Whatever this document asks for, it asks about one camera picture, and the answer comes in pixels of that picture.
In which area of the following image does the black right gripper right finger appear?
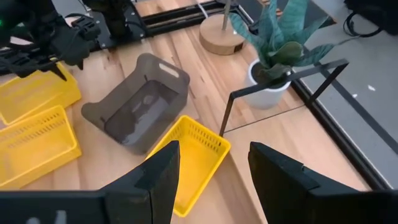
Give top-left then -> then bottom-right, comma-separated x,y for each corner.
247,141 -> 321,224

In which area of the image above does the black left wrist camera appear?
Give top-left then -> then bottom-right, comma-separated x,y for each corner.
70,16 -> 102,41

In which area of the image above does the grey translucent plastic bin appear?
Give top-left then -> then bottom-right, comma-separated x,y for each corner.
80,52 -> 191,156

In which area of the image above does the green leafy plant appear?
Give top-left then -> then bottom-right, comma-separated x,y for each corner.
228,0 -> 360,86

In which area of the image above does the coiled black cable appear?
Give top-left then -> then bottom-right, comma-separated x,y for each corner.
343,11 -> 384,39

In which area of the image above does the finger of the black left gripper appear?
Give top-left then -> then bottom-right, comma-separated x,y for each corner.
61,49 -> 85,71
0,54 -> 68,82

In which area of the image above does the black metal shelf frame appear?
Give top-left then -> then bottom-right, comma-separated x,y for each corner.
218,58 -> 350,138

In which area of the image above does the black aluminium rail frame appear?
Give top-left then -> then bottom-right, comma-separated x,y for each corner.
93,0 -> 393,191

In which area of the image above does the white lamp cable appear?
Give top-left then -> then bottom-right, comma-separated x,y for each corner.
195,1 -> 210,19

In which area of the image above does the yellow slotted plastic basket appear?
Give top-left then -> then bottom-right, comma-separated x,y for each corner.
0,61 -> 83,126
145,114 -> 232,218
0,105 -> 83,191

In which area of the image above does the black object on floor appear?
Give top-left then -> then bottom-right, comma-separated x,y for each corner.
343,0 -> 398,35

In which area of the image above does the white plant pot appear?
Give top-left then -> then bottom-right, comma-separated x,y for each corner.
243,58 -> 294,110

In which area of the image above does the metal lamp pole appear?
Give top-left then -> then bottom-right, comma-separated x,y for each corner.
221,0 -> 233,31

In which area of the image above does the round wooden lamp base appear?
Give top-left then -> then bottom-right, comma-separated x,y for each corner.
198,13 -> 247,57

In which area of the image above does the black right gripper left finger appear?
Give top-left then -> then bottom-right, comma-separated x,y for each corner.
102,139 -> 181,224

